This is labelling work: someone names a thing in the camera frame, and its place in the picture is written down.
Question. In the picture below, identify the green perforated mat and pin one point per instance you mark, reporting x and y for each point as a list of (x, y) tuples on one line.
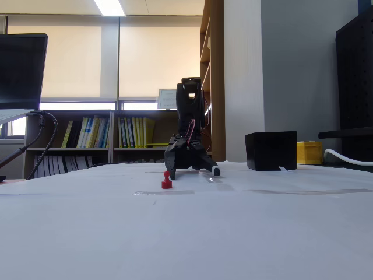
[(349, 168)]

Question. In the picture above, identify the framed white certificate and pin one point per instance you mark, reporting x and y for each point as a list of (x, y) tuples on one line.
[(166, 99)]

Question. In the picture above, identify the beige roller blind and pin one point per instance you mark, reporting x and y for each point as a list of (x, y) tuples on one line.
[(160, 55), (70, 58)]

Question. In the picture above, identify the low wooden bookshelf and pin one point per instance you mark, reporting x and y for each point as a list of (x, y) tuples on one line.
[(70, 112), (145, 112)]

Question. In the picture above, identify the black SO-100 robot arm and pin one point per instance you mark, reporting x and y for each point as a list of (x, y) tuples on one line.
[(189, 111)]

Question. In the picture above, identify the yellow white book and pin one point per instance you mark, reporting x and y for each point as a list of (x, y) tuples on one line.
[(95, 132), (83, 132)]

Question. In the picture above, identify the black pegboard shelf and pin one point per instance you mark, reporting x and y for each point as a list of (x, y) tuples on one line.
[(344, 133)]

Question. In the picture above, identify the black open box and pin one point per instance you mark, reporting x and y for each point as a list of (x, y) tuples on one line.
[(269, 151)]

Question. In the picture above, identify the thin yellow book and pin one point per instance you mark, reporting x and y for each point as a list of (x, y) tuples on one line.
[(67, 134)]

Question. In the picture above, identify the yellow container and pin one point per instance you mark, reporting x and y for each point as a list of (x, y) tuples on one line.
[(309, 153)]

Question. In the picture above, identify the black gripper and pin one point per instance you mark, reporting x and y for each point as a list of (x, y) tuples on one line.
[(178, 153)]

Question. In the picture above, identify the clear tape strip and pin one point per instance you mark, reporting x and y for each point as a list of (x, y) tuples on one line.
[(163, 192), (221, 184)]

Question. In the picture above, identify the white paper sheet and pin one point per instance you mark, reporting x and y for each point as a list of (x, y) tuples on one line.
[(87, 182)]

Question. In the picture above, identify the flat-lying yellow book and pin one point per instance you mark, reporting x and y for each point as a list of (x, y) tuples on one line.
[(157, 144)]

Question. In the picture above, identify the blue white book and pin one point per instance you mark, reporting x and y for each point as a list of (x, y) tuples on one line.
[(88, 132), (104, 134)]

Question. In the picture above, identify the small red pawn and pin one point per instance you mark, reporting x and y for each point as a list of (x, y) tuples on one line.
[(167, 184)]

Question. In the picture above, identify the ceiling light panel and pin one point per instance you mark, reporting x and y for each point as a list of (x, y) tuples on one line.
[(110, 6)]

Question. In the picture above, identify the tall wooden bookshelf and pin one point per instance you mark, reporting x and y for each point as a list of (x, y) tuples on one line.
[(217, 73)]

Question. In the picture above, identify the black pegboard panel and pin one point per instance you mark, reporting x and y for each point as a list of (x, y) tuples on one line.
[(355, 76)]

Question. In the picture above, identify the black book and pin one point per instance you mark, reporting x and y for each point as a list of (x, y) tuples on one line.
[(75, 134)]

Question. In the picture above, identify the wide yellow book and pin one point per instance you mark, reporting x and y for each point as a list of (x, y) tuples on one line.
[(149, 131)]

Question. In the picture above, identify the black laptop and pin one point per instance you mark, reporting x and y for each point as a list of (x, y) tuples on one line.
[(20, 70)]

